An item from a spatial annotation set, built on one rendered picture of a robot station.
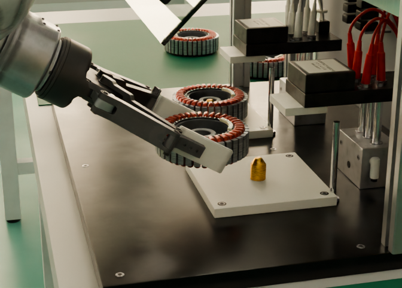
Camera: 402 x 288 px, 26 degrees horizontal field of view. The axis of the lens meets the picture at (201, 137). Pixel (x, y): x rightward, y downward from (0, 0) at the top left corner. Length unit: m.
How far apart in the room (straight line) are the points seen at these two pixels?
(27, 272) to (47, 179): 1.36
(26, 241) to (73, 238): 1.69
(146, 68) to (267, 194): 0.69
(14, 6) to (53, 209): 0.39
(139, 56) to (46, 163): 0.58
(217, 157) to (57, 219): 0.21
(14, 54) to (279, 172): 0.37
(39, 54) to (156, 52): 0.87
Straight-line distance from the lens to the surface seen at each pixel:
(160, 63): 1.71
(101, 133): 1.27
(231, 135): 1.01
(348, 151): 1.12
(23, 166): 2.75
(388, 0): 0.93
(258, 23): 1.28
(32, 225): 2.80
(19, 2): 0.76
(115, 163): 1.16
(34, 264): 2.57
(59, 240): 1.01
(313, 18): 1.29
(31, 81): 0.95
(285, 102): 1.05
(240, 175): 1.09
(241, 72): 1.49
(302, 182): 1.07
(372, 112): 1.10
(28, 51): 0.94
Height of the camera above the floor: 1.20
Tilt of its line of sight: 20 degrees down
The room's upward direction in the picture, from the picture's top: straight up
